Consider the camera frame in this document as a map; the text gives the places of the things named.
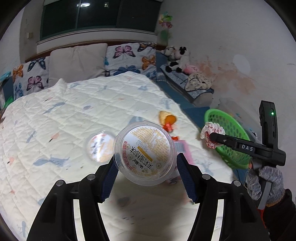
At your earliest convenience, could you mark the red white tissue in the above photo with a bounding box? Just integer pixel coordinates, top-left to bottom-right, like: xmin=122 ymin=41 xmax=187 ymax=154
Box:
xmin=200 ymin=121 xmax=226 ymax=150

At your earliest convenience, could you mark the pink snack wrapper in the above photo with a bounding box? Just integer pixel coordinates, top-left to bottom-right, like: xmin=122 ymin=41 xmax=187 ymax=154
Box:
xmin=171 ymin=136 xmax=197 ymax=183

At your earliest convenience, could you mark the clear jelly cup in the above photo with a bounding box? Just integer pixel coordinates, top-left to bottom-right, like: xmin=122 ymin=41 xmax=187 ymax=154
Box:
xmin=113 ymin=121 xmax=177 ymax=186

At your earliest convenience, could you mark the grey gloved right hand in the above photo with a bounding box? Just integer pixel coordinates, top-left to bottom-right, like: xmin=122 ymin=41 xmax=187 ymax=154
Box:
xmin=246 ymin=166 xmax=285 ymax=206

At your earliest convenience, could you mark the green plastic basket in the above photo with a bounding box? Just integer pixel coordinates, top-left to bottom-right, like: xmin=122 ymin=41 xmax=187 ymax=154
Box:
xmin=204 ymin=108 xmax=251 ymax=169

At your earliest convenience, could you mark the clear storage box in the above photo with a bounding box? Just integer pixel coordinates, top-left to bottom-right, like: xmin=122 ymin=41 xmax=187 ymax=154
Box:
xmin=218 ymin=97 xmax=251 ymax=121

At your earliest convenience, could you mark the orange snack wrapper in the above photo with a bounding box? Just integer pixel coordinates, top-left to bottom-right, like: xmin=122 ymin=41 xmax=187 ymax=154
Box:
xmin=163 ymin=122 xmax=179 ymax=141

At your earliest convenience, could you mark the spotted beige plush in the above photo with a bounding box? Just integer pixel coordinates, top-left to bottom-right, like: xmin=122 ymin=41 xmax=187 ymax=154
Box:
xmin=185 ymin=72 xmax=214 ymax=91

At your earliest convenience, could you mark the clear jelly cup lid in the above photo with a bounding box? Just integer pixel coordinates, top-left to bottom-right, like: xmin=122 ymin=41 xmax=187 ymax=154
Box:
xmin=84 ymin=131 xmax=115 ymax=165

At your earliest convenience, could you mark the white quilted blanket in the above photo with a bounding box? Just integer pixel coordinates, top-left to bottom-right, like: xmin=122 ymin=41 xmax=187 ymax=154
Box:
xmin=1 ymin=72 xmax=233 ymax=240

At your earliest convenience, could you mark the pink plush toy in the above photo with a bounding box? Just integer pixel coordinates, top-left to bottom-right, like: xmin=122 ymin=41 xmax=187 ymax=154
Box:
xmin=183 ymin=65 xmax=199 ymax=75

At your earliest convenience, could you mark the black white cow plush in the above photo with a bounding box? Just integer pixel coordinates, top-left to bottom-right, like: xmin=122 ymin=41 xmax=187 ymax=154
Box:
xmin=161 ymin=46 xmax=190 ymax=73

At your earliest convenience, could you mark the right butterfly pillow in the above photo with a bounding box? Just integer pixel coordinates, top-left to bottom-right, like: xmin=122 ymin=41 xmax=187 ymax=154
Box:
xmin=105 ymin=42 xmax=157 ymax=80

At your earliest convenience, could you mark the butterfly pillow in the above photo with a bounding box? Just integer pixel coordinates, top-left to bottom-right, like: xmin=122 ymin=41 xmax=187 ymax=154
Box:
xmin=105 ymin=42 xmax=157 ymax=80
xmin=13 ymin=56 xmax=49 ymax=100

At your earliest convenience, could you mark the left butterfly pillow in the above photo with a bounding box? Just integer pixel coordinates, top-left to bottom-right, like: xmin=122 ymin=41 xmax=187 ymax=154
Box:
xmin=13 ymin=56 xmax=49 ymax=100

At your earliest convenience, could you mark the beige pillow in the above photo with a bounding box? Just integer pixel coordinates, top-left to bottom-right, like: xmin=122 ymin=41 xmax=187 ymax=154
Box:
xmin=49 ymin=43 xmax=107 ymax=87

